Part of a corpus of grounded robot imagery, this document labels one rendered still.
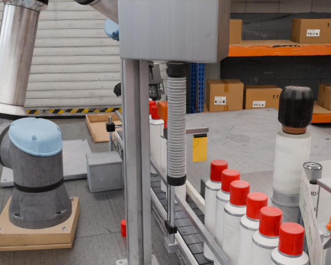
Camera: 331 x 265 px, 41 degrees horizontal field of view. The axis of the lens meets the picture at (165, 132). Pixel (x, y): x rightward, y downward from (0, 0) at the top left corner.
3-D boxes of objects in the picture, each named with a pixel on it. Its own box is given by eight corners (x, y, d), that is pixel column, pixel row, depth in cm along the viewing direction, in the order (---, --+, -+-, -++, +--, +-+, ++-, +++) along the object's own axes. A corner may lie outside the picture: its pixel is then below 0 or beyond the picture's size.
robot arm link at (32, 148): (35, 192, 98) (32, 135, 94) (-3, 176, 105) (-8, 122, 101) (74, 175, 108) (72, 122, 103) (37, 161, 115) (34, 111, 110)
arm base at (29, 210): (70, 227, 103) (69, 189, 100) (3, 231, 101) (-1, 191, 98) (73, 197, 117) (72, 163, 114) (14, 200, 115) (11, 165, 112)
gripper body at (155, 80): (165, 95, 143) (160, 60, 145) (139, 97, 141) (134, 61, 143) (159, 102, 150) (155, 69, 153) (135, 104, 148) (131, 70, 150)
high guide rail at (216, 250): (229, 266, 75) (230, 259, 74) (223, 267, 74) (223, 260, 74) (118, 113, 174) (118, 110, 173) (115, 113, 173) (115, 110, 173)
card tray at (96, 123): (156, 136, 183) (156, 128, 182) (94, 142, 176) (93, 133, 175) (141, 119, 211) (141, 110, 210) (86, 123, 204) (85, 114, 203)
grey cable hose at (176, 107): (189, 185, 76) (190, 63, 70) (169, 188, 75) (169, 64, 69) (183, 177, 79) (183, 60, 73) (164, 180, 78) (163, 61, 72)
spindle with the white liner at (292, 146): (313, 204, 112) (324, 89, 103) (281, 209, 109) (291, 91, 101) (293, 190, 120) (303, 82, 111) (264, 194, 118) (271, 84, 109)
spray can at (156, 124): (167, 174, 131) (167, 107, 125) (151, 176, 130) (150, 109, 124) (163, 168, 136) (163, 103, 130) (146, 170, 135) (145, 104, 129)
